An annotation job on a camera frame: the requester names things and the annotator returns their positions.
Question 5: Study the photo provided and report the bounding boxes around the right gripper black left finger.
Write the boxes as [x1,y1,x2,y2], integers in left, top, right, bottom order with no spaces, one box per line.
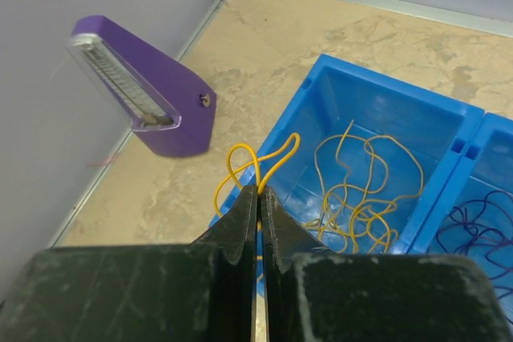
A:
[1,186,257,341]

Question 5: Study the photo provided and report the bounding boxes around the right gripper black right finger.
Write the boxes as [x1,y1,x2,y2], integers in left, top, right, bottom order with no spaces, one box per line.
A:
[260,188,512,341]

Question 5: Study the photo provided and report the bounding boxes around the yellow cable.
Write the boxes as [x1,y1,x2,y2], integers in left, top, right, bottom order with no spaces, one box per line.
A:
[215,132,301,279]
[302,119,425,255]

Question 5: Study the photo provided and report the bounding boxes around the dark blue cable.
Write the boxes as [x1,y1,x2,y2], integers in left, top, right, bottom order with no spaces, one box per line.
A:
[435,189,513,283]

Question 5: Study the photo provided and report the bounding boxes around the blue three-compartment bin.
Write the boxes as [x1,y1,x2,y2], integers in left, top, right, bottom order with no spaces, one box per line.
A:
[215,55,512,316]

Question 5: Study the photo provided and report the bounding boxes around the purple metronome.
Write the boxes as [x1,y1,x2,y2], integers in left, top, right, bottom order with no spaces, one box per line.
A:
[68,15,216,158]

